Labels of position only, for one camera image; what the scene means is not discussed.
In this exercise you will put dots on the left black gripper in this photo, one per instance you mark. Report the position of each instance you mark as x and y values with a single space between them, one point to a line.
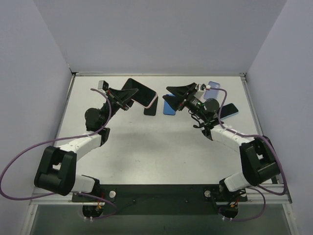
116 99

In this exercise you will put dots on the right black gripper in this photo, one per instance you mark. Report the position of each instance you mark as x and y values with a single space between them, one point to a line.
185 97

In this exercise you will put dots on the black phone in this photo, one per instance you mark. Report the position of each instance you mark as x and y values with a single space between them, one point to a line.
151 111

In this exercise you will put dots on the lavender phone case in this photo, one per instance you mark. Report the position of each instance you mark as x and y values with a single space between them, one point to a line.
213 91

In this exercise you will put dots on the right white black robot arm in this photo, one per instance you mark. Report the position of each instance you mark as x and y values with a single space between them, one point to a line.
258 159

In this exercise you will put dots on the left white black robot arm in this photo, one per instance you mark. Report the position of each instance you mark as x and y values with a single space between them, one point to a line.
57 169

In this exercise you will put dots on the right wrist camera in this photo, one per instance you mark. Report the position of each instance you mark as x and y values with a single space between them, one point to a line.
201 89

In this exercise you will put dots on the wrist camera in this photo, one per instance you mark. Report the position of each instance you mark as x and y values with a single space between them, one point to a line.
201 89
103 85

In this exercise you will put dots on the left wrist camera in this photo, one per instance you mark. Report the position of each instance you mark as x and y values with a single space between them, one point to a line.
103 85

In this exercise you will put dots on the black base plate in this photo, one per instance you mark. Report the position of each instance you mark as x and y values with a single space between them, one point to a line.
167 199

